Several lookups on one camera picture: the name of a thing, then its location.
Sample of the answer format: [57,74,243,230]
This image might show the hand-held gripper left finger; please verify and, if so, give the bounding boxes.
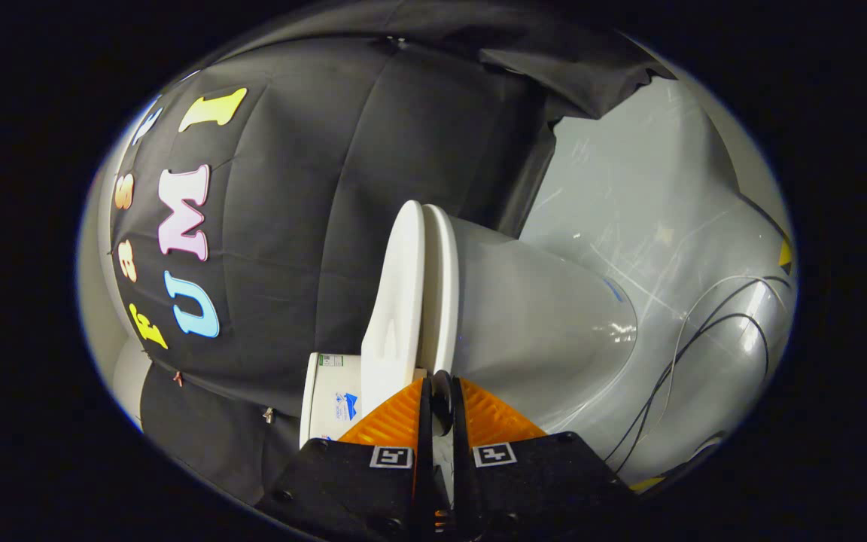
[255,376,434,542]

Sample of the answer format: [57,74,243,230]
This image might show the black backdrop cloth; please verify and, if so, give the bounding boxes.
[110,0,675,505]

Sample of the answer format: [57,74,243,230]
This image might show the white floor cable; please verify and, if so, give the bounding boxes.
[659,277,769,430]

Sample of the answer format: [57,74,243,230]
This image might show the black floor cable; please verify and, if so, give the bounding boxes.
[625,276,793,452]
[605,312,771,475]

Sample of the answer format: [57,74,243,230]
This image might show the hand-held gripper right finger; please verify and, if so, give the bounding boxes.
[451,375,636,542]

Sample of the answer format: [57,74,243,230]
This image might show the white toilet seat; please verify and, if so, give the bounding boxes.
[418,203,461,377]

